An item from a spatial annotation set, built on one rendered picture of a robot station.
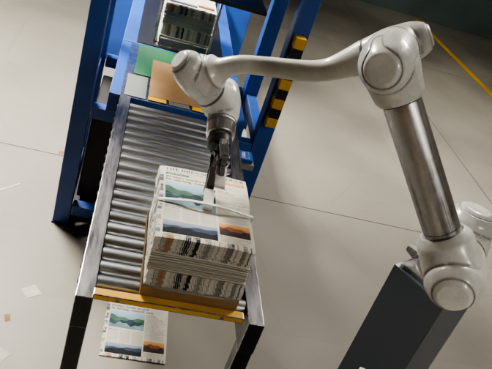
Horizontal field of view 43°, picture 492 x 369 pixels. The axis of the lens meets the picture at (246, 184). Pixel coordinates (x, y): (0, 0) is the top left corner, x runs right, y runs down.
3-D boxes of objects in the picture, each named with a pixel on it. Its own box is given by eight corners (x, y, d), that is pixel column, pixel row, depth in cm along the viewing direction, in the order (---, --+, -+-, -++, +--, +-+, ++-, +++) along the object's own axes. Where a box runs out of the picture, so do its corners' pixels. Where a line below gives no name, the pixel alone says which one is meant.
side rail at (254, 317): (254, 354, 188) (266, 326, 182) (236, 351, 186) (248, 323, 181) (229, 143, 300) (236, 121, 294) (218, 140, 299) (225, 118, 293)
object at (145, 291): (234, 313, 181) (239, 302, 179) (138, 297, 175) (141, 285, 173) (231, 277, 195) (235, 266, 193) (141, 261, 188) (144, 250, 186)
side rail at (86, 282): (86, 329, 177) (93, 298, 171) (66, 326, 175) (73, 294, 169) (126, 118, 289) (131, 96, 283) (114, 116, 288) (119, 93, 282)
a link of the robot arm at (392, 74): (493, 277, 176) (493, 321, 157) (436, 285, 183) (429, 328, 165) (416, 15, 156) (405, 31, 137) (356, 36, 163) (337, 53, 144)
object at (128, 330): (165, 364, 262) (166, 363, 262) (98, 355, 256) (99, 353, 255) (168, 304, 293) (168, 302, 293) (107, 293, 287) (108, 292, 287)
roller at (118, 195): (236, 230, 227) (239, 220, 224) (107, 205, 217) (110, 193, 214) (234, 222, 231) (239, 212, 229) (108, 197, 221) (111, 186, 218)
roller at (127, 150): (230, 184, 254) (233, 173, 252) (116, 159, 244) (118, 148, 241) (230, 177, 258) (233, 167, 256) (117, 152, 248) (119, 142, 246)
